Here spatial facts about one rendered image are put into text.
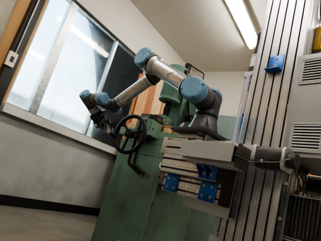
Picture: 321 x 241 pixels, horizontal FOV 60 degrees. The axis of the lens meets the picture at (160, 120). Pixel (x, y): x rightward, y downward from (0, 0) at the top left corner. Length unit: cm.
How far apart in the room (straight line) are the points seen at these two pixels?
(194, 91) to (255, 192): 52
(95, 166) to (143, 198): 163
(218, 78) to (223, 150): 395
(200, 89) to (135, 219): 107
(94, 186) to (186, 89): 250
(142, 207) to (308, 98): 124
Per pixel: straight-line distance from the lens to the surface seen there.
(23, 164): 299
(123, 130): 226
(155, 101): 411
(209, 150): 111
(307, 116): 128
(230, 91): 478
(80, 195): 350
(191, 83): 131
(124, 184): 211
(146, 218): 196
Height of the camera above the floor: 49
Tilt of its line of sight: 14 degrees up
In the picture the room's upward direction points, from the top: 16 degrees clockwise
